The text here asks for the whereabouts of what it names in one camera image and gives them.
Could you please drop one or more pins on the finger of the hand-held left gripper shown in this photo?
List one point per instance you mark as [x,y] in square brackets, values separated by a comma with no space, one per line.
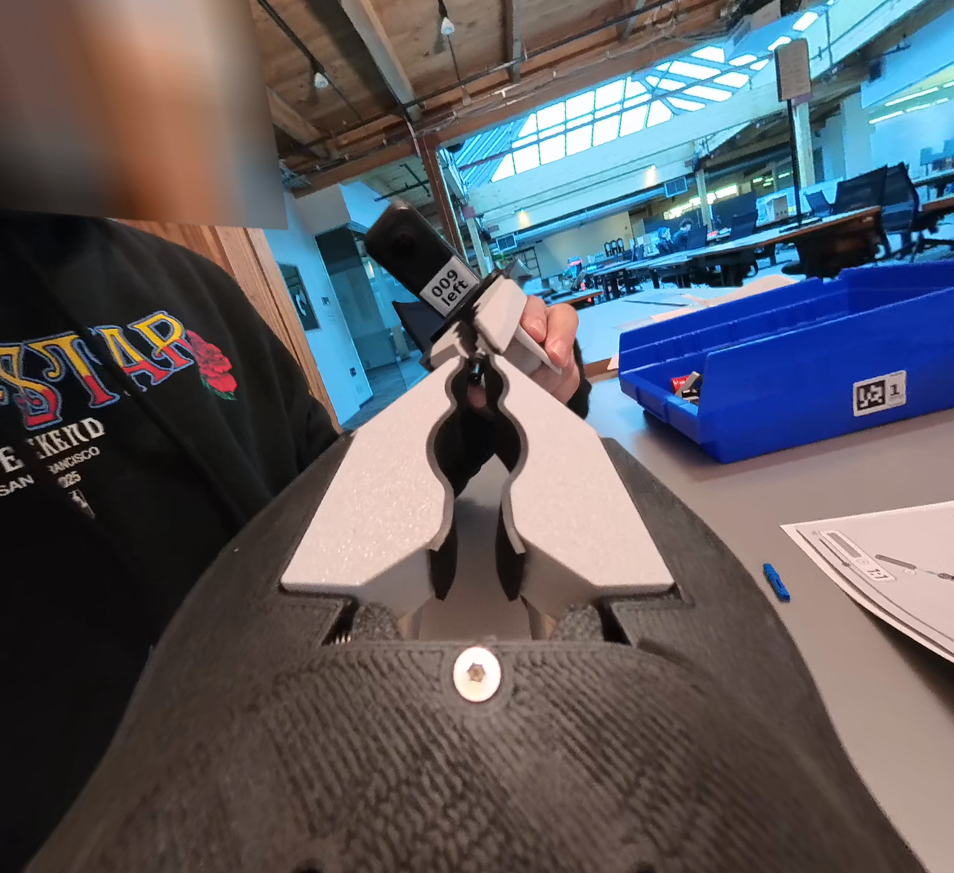
[452,347]
[503,318]

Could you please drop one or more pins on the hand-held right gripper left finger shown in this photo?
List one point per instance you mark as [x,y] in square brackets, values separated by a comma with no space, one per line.
[365,508]

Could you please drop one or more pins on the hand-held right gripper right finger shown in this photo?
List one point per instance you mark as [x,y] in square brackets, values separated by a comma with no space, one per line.
[581,515]

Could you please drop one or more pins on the blue pin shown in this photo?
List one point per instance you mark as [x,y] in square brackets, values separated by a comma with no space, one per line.
[775,581]

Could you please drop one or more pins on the grey desk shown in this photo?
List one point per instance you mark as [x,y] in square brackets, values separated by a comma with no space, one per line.
[820,500]

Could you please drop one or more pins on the pile of toy parts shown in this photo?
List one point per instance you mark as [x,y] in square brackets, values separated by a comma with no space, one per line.
[686,386]

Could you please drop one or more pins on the blue storage bin with tag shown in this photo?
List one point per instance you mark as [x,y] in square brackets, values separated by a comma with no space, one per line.
[782,359]

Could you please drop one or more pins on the long wooden table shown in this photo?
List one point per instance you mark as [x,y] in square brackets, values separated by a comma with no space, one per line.
[790,236]

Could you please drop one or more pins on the open instruction booklet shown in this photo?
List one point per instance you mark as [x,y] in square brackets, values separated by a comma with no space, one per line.
[887,575]

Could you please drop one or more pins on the sign on pole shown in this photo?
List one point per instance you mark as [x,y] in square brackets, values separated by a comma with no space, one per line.
[792,72]

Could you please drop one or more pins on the black office chair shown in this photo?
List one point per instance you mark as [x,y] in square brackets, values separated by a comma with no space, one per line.
[887,198]

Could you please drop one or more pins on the framed wall picture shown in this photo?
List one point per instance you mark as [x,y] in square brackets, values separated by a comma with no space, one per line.
[299,297]

